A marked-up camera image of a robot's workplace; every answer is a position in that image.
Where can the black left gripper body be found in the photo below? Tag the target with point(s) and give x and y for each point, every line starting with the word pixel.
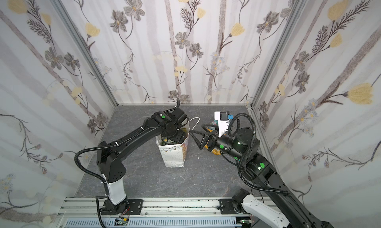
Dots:
pixel 174 136

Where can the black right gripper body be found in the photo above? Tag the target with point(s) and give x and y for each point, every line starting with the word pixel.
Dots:
pixel 209 140

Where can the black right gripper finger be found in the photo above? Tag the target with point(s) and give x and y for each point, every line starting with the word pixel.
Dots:
pixel 199 142
pixel 212 129

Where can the cartoon animal paper bag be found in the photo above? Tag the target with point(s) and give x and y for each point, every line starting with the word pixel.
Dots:
pixel 174 155

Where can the yellow chips snack bag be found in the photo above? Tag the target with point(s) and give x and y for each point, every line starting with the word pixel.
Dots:
pixel 216 151

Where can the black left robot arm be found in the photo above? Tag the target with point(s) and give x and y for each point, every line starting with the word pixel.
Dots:
pixel 110 156

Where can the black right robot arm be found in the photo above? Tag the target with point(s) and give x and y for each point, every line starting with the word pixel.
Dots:
pixel 240 142

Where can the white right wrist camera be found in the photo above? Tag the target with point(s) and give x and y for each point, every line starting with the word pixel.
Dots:
pixel 221 121

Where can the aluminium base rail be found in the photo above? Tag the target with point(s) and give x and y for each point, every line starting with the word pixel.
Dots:
pixel 201 212

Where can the aluminium right corner post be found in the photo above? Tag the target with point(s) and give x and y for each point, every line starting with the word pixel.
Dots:
pixel 281 44

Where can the aluminium corner post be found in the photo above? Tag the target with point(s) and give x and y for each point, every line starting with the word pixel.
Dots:
pixel 81 45
pixel 281 44

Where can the aluminium left corner post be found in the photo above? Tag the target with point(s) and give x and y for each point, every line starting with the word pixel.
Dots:
pixel 81 45

